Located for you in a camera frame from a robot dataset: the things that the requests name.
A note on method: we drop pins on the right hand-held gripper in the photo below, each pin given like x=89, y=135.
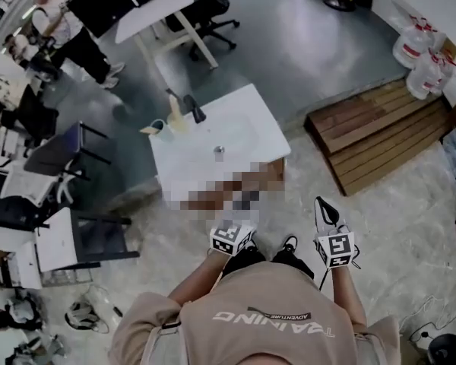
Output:
x=336, y=249

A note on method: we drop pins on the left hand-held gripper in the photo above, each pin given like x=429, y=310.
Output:
x=232, y=238

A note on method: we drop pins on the person's right forearm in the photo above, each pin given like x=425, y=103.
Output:
x=347, y=295

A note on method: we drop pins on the person's left forearm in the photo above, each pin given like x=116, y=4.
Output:
x=197, y=280

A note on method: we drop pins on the person's left shoe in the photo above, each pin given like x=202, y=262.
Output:
x=251, y=243

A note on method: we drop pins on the person's shoe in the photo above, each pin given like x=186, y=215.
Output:
x=290, y=243
x=251, y=243

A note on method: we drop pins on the person's black trousers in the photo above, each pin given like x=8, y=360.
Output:
x=247, y=259

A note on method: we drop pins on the person's right shoe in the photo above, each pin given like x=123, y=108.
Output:
x=290, y=243

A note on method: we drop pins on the metal sink drain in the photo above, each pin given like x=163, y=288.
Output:
x=219, y=150

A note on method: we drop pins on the person's beige t-shirt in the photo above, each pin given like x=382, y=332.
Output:
x=262, y=329

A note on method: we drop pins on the wooden slatted platform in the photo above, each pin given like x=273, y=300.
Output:
x=380, y=135

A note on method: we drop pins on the white sink basin top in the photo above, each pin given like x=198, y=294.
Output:
x=220, y=127

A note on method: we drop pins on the white cup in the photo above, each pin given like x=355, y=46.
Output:
x=163, y=131

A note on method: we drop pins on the black faucet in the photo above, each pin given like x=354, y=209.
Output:
x=195, y=108

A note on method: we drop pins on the beige stick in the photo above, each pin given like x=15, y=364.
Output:
x=150, y=129
x=175, y=106

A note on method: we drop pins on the white and black device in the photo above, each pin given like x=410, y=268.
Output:
x=81, y=314

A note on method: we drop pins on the clear water jug red label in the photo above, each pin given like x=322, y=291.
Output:
x=425, y=76
x=412, y=44
x=448, y=70
x=437, y=40

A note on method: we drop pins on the black round device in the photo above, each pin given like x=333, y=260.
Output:
x=450, y=350

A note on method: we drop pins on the dark blue chair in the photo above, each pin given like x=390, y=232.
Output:
x=57, y=154

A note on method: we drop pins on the white mesh chair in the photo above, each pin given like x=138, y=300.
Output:
x=26, y=185

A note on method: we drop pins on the black office chair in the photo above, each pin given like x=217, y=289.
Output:
x=209, y=13

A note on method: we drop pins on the white desk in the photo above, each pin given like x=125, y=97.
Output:
x=156, y=17

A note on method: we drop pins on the black metal frame stand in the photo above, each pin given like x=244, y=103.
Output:
x=87, y=238

